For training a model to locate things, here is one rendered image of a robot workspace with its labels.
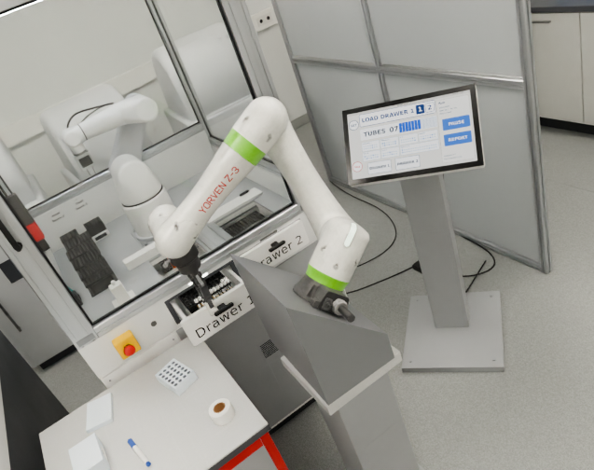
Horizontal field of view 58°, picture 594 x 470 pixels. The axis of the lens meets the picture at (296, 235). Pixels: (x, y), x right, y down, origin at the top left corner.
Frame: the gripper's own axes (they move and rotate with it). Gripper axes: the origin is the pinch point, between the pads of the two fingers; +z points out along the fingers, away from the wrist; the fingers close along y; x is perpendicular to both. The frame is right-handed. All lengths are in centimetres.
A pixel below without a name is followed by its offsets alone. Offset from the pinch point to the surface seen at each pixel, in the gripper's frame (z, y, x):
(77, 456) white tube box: 12, 12, -57
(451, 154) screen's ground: -8, 13, 103
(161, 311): 3.1, -18.5, -14.0
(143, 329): 5.3, -18.5, -22.6
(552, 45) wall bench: 28, -84, 288
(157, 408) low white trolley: 17.1, 8.2, -31.8
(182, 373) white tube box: 13.8, 4.3, -19.4
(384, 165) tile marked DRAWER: -7, -6, 85
